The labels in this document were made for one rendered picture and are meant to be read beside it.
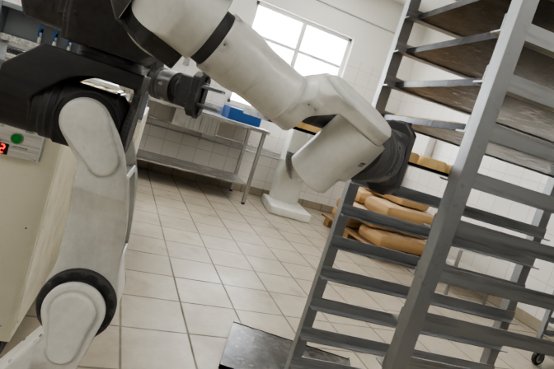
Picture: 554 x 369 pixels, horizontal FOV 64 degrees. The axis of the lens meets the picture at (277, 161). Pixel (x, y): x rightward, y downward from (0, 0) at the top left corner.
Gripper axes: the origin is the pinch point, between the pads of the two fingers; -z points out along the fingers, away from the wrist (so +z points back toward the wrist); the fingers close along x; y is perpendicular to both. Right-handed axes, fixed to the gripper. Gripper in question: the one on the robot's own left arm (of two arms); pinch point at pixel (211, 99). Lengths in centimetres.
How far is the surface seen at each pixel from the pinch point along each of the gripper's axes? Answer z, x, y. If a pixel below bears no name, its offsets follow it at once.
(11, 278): 53, -74, 3
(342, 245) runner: -42, -27, 17
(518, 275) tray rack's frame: -90, -23, 48
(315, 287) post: -39, -41, 15
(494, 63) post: -62, 19, -22
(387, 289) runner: -57, -37, 26
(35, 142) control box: 53, -28, -2
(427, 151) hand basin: -41, 19, 468
